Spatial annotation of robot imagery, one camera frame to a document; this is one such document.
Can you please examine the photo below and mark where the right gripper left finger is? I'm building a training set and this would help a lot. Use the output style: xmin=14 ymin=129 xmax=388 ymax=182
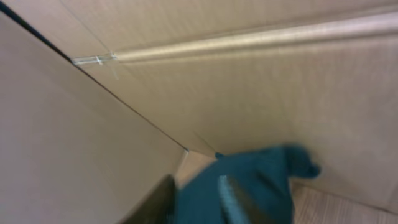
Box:
xmin=119 ymin=175 xmax=177 ymax=224

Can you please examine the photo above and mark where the light blue printed t-shirt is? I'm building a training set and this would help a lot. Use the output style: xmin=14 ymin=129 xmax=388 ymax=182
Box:
xmin=174 ymin=144 xmax=320 ymax=224

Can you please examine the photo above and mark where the cardboard box wall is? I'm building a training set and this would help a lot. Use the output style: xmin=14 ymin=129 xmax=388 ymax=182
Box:
xmin=6 ymin=1 xmax=397 ymax=223

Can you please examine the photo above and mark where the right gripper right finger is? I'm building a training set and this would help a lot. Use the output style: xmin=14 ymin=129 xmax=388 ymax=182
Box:
xmin=218 ymin=175 xmax=276 ymax=224

